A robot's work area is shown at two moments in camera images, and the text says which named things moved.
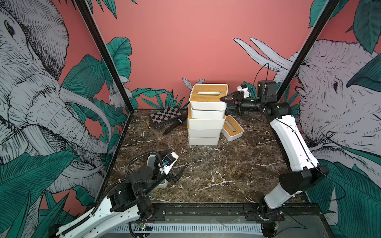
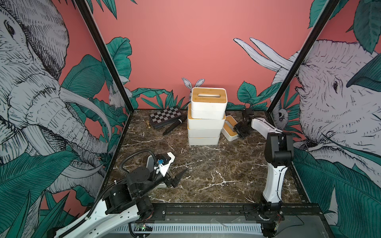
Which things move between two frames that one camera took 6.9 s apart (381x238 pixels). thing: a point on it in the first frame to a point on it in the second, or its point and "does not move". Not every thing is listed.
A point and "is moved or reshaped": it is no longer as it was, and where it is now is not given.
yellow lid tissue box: x=204 y=133 does not move
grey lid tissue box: x=205 y=114 does not move
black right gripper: x=240 y=99 to x=237 y=127
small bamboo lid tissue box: x=231 y=130 does not move
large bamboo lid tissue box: x=204 y=124 does not move
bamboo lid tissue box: x=206 y=97 is moved or reshaped
